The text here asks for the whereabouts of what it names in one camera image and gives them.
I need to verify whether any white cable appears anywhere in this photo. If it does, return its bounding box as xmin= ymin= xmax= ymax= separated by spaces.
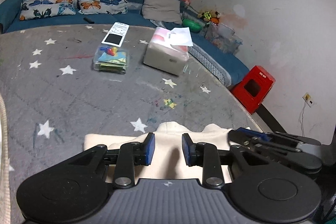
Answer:
xmin=299 ymin=101 xmax=308 ymax=136

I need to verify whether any wall socket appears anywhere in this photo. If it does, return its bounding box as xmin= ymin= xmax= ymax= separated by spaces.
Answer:
xmin=303 ymin=93 xmax=314 ymax=108

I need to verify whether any yellow toy figure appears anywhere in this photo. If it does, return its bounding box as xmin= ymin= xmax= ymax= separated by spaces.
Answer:
xmin=197 ymin=10 xmax=222 ymax=25

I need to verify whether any small yellow toy piece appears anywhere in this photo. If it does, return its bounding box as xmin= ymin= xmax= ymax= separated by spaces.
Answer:
xmin=163 ymin=98 xmax=177 ymax=109

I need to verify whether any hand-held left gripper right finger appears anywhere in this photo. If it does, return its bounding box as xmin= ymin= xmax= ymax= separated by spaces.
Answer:
xmin=182 ymin=133 xmax=266 ymax=189

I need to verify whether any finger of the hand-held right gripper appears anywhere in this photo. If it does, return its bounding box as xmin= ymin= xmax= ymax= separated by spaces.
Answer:
xmin=235 ymin=127 xmax=273 ymax=141
xmin=227 ymin=131 xmax=263 ymax=151

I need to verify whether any plain grey pillow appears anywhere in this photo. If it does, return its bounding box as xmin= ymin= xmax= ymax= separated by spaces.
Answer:
xmin=141 ymin=0 xmax=182 ymax=24

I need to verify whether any green toy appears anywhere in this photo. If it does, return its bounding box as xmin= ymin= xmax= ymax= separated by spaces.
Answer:
xmin=182 ymin=19 xmax=204 ymax=33

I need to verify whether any cream rug edge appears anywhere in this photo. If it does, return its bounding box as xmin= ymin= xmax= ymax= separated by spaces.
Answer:
xmin=0 ymin=94 xmax=12 ymax=224

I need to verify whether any red plastic stool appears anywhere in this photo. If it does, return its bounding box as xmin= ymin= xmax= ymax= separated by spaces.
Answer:
xmin=230 ymin=65 xmax=276 ymax=115

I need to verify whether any cream knit garment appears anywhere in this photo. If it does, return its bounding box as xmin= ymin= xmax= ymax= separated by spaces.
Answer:
xmin=83 ymin=121 xmax=238 ymax=184

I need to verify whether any grey star-print blanket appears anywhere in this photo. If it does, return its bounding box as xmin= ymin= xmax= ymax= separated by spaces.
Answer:
xmin=0 ymin=24 xmax=263 ymax=224

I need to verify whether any clear plastic storage bin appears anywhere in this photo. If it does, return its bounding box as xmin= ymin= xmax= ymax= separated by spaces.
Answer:
xmin=204 ymin=22 xmax=242 ymax=54

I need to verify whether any blue sofa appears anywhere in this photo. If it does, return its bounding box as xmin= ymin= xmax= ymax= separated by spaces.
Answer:
xmin=0 ymin=0 xmax=250 ymax=87

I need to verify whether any clear plastic toy box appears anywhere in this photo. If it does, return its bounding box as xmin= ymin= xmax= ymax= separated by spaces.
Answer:
xmin=92 ymin=43 xmax=131 ymax=74

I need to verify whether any white paper sheet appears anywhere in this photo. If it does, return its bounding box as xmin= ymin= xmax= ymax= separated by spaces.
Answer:
xmin=168 ymin=27 xmax=194 ymax=47

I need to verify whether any white tablet toy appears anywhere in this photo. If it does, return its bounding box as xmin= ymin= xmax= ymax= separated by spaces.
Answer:
xmin=101 ymin=22 xmax=131 ymax=46

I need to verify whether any tissue pack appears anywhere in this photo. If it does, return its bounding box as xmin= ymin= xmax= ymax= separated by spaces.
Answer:
xmin=143 ymin=27 xmax=190 ymax=76

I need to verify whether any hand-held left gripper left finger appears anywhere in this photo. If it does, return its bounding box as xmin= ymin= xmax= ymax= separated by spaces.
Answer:
xmin=67 ymin=132 xmax=156 ymax=189

